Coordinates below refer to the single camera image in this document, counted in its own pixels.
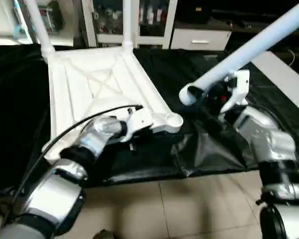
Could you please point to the white plastic table top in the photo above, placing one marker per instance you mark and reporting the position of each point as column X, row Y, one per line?
column 89, row 84

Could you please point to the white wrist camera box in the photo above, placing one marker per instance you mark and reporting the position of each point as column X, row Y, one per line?
column 138, row 122
column 238, row 89

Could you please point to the white glass door cabinet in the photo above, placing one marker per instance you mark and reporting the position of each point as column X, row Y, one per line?
column 114, row 20

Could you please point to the storage rack with items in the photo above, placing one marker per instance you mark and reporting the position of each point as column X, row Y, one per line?
column 50, row 15

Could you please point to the black work mat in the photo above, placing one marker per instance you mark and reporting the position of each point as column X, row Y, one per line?
column 189, row 149

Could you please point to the white drawer unit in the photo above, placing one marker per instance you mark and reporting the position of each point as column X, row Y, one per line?
column 199, row 39

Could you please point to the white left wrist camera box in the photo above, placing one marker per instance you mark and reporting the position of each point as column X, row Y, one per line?
column 138, row 122

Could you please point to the white plastic table leg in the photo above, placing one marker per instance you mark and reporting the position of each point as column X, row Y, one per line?
column 128, row 25
column 40, row 27
column 249, row 50

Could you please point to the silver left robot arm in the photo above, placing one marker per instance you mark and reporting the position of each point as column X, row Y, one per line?
column 65, row 184

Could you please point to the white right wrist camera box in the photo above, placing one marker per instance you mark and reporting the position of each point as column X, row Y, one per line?
column 238, row 89

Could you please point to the white flat panel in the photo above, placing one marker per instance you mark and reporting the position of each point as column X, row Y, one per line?
column 284, row 74

